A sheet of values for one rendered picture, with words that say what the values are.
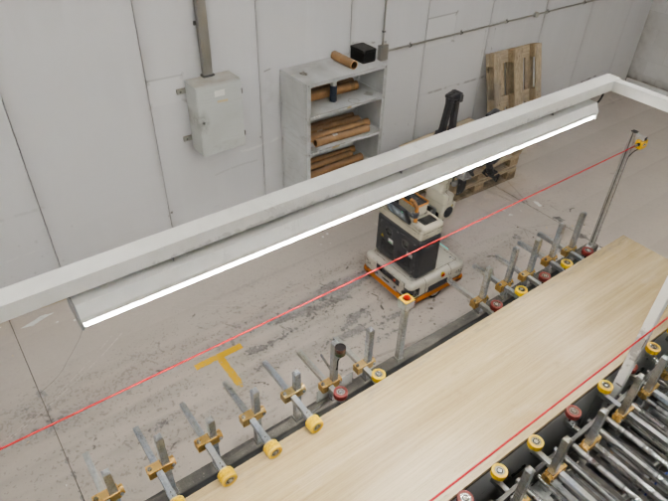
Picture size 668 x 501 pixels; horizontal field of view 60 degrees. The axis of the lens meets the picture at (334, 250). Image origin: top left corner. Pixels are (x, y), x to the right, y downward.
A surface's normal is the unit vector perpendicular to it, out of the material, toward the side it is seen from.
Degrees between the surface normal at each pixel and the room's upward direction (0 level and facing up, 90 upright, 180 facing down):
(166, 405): 0
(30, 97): 90
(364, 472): 0
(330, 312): 0
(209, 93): 90
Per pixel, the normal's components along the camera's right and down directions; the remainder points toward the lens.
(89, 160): 0.59, 0.51
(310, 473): 0.03, -0.78
